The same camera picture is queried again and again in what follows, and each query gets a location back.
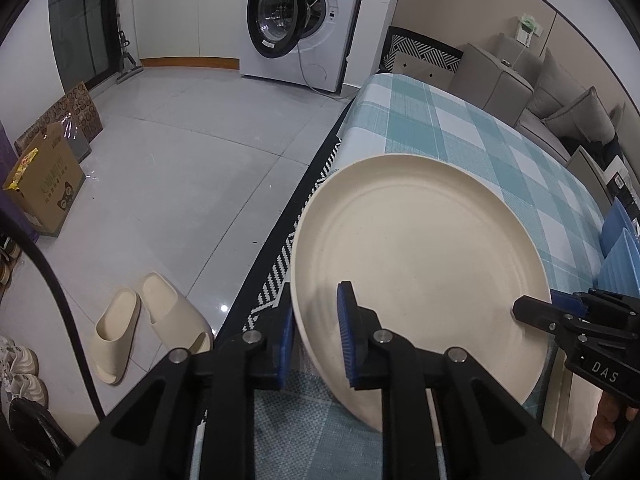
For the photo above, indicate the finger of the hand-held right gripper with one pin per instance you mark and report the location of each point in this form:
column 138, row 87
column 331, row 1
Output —
column 535, row 312
column 572, row 300

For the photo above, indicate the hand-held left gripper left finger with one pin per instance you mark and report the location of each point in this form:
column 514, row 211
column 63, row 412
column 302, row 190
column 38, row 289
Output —
column 220, row 400

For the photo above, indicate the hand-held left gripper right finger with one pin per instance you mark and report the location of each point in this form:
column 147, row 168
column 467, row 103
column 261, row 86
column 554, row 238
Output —
column 350, row 340

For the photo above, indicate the large blue ribbed bowl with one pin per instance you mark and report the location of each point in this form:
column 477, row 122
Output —
column 622, row 265

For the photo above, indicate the cream round plate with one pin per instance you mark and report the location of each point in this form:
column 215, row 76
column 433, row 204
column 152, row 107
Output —
column 425, row 260

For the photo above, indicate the person's right hand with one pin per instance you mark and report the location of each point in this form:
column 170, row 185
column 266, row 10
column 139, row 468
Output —
column 602, row 425

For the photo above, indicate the cream slipper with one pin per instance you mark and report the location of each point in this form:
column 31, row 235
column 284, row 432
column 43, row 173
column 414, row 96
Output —
column 117, row 335
column 172, row 310

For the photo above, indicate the zigzag patterned cloth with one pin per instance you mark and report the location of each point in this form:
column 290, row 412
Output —
column 280, row 240

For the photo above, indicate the grey side cabinet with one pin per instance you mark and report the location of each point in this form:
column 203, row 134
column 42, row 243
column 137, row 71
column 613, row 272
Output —
column 587, row 175

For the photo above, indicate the black cardboard box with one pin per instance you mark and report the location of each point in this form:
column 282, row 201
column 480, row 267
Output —
column 617, row 175

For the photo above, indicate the grey cushion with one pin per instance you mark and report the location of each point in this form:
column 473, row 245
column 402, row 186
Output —
column 555, row 82
column 582, row 117

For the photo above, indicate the white sneakers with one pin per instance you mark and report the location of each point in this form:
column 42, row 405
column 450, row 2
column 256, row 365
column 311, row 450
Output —
column 22, row 375

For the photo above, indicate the teal checked tablecloth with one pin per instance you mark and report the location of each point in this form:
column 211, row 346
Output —
column 450, row 125

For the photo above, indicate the grey sofa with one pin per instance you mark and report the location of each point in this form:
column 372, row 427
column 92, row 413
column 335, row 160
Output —
column 495, row 80

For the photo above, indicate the black white patterned chair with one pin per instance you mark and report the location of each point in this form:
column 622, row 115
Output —
column 420, row 52

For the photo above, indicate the white washing machine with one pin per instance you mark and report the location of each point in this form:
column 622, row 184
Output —
column 320, row 25

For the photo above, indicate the floor mop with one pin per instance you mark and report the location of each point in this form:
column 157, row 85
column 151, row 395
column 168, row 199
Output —
column 126, row 55

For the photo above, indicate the white lower kitchen cabinet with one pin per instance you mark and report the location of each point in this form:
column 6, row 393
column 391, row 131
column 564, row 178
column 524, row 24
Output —
column 175, row 15

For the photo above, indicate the dark glass door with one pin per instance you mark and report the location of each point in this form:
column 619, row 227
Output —
column 80, row 25

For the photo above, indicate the white green wall device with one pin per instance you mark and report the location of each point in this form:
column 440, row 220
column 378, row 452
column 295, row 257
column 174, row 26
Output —
column 527, row 30

